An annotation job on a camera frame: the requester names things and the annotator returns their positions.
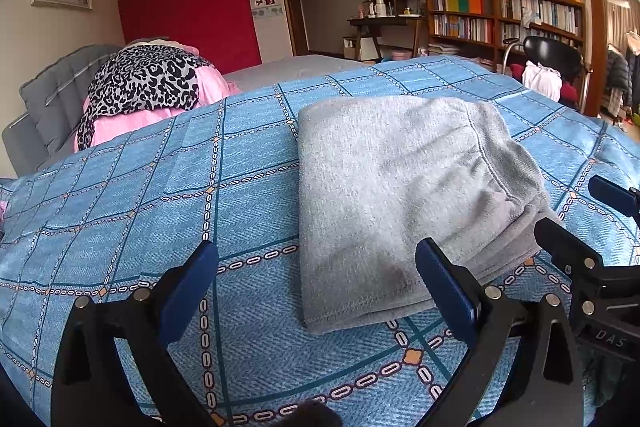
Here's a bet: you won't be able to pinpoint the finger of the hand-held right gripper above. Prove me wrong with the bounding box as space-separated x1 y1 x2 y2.
588 175 640 218
533 217 608 280

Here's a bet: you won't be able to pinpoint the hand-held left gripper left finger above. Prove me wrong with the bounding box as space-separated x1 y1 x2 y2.
50 241 220 427

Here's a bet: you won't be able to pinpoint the white box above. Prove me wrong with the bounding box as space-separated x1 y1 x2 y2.
342 37 381 62

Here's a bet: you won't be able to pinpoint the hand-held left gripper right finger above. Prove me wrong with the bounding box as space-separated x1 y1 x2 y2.
415 238 586 427

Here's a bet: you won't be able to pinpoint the dark wooden door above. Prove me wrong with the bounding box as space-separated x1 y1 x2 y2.
279 0 310 56

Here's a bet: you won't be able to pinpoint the black chair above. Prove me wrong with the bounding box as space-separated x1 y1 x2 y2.
502 36 593 112

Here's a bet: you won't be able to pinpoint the leopard print cloth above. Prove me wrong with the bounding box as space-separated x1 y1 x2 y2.
77 46 201 148

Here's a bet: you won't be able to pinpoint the hanging dark jackets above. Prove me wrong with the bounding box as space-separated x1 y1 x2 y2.
600 32 640 122

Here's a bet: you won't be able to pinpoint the white garment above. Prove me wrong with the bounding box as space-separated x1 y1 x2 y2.
522 61 563 102

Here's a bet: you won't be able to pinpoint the dark cloth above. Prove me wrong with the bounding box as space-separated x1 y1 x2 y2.
289 398 343 427

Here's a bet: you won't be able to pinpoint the red wall panel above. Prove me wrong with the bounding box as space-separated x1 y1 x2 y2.
118 0 263 75

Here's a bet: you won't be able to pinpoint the pink quilt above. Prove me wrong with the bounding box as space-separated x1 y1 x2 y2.
75 42 243 152

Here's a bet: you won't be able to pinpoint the wall sticker strip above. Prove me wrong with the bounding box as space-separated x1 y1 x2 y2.
251 0 285 22

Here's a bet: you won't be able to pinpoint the blue checked bed cover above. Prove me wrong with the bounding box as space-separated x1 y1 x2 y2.
0 54 640 427

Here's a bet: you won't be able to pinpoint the wooden bookshelf with books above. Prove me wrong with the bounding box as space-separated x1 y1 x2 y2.
424 0 586 72

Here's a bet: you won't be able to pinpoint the wooden desk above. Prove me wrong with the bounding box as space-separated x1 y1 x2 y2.
347 16 426 58

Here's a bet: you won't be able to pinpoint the grey bed sheet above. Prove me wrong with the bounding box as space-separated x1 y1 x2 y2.
225 53 366 92

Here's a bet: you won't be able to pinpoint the grey padded headboard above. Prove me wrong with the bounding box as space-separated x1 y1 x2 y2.
2 44 123 178

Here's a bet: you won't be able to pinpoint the red cloth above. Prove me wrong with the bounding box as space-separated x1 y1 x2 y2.
510 64 578 100

